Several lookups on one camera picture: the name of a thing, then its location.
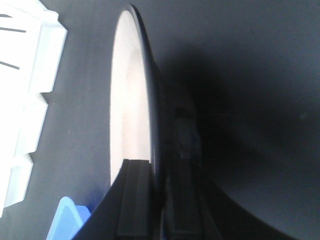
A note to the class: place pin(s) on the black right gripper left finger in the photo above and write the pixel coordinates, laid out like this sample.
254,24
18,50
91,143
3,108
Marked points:
129,211

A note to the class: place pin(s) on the beige plate with black rim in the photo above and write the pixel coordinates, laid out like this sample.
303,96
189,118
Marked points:
139,123

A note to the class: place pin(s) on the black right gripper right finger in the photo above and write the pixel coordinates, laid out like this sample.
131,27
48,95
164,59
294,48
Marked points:
196,209

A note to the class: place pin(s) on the blue plastic tray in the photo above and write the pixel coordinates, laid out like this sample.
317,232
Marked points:
68,220

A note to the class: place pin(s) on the middle white storage bin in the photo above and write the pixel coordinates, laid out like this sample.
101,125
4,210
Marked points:
19,137

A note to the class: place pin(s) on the right white storage bin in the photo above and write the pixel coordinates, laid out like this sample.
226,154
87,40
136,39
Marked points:
31,45

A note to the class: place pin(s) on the white storage bin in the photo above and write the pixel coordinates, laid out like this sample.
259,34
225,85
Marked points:
19,137
31,45

